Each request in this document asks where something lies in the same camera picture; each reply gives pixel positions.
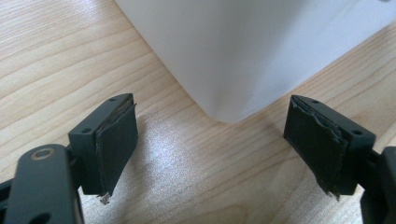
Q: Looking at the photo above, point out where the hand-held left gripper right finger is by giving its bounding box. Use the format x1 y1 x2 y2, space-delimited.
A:
283 94 377 200

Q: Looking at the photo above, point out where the white box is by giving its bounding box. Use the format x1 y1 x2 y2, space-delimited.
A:
114 0 396 124

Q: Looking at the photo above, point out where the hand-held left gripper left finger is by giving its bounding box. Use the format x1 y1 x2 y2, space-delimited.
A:
67 92 139 205

